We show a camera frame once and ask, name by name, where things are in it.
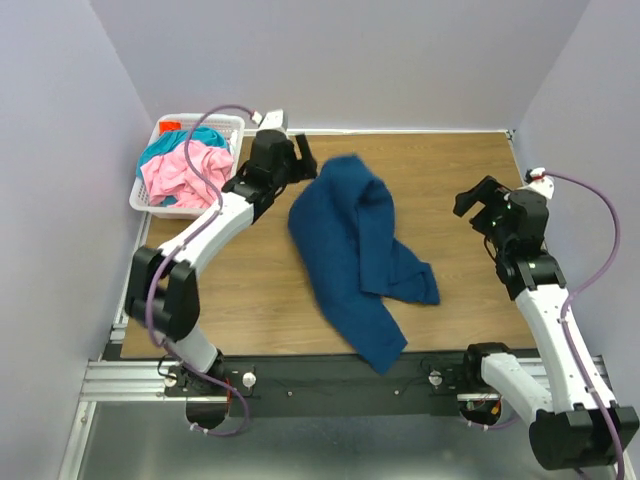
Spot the dark blue t shirt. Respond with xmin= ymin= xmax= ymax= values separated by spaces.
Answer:
xmin=288 ymin=155 xmax=440 ymax=375

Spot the orange cloth in basket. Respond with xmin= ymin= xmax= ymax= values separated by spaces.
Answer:
xmin=158 ymin=120 xmax=182 ymax=135

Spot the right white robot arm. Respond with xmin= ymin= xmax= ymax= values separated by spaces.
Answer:
xmin=453 ymin=168 xmax=639 ymax=479

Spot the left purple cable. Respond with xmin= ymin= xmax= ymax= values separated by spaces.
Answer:
xmin=144 ymin=103 xmax=261 ymax=437

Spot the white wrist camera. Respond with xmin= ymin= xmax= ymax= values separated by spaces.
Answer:
xmin=250 ymin=109 xmax=288 ymax=133
xmin=523 ymin=167 xmax=555 ymax=200

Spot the aluminium frame rail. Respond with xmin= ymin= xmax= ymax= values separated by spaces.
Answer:
xmin=57 ymin=357 xmax=176 ymax=480

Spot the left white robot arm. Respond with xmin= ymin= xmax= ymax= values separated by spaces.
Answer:
xmin=124 ymin=129 xmax=317 ymax=395

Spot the teal t shirt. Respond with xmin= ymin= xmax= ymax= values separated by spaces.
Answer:
xmin=136 ymin=126 xmax=231 ymax=186

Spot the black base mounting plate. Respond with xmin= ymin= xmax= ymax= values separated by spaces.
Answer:
xmin=164 ymin=352 xmax=546 ymax=420

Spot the purple cable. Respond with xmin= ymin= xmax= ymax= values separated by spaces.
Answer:
xmin=144 ymin=103 xmax=261 ymax=437
xmin=465 ymin=170 xmax=629 ymax=480

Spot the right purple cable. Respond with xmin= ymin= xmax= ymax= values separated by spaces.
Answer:
xmin=465 ymin=170 xmax=629 ymax=480

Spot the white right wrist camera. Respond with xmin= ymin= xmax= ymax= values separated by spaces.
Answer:
xmin=523 ymin=167 xmax=555 ymax=200

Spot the pink t shirt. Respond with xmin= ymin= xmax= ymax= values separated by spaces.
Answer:
xmin=141 ymin=140 xmax=234 ymax=209

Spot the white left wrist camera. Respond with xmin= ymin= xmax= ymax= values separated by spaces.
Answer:
xmin=250 ymin=109 xmax=288 ymax=133

